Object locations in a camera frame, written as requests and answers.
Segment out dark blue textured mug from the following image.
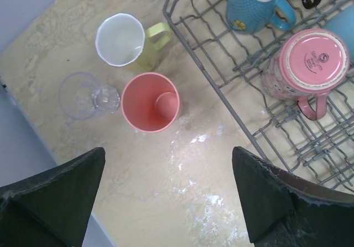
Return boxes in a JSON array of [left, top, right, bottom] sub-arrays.
[[226, 0, 296, 34]]

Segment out salmon pink tumbler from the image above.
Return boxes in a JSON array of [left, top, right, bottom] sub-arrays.
[[121, 72, 182, 133]]

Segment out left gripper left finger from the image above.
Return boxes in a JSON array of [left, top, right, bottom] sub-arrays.
[[1, 147, 106, 246]]

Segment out lime green faceted mug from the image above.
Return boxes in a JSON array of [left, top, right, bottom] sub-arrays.
[[95, 13, 172, 72]]

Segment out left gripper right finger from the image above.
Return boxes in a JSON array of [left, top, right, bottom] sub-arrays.
[[232, 146, 353, 246]]

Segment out pink floral mug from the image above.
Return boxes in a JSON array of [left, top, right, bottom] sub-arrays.
[[261, 29, 350, 120]]

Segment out grey wire dish rack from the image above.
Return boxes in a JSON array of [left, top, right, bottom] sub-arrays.
[[162, 0, 354, 194]]

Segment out light blue mug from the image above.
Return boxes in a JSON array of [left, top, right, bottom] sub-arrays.
[[323, 5, 354, 63]]

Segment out clear glass cup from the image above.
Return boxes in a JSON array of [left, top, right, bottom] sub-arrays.
[[59, 72, 121, 120]]

